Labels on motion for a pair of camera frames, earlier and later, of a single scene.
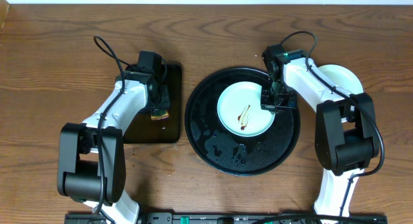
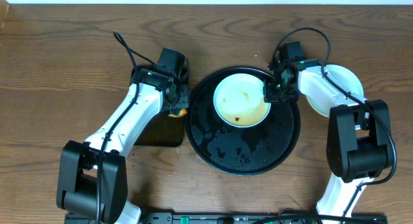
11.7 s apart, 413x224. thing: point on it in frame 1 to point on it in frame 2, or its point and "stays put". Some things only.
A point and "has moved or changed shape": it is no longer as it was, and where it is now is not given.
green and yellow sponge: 159,114 has moved or changed shape
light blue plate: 239,110 has moved or changed shape
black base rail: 364,217 stays put
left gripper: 162,101 to 182,101
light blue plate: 342,78 stays put
